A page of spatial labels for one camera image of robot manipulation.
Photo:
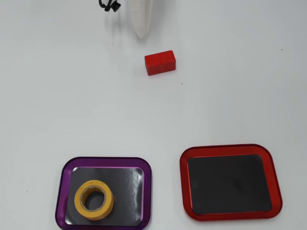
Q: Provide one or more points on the red textured rectangular block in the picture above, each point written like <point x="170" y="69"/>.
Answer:
<point x="160" y="62"/>

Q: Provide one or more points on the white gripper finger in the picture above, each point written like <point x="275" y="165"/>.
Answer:
<point x="142" y="16"/>

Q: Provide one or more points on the purple metal tray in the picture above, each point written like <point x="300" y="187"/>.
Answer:
<point x="62" y="187"/>

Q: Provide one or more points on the yellow masking tape roll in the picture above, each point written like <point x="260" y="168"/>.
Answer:
<point x="79" y="203"/>

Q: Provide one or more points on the red metal tray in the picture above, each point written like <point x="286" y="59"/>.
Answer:
<point x="230" y="184"/>

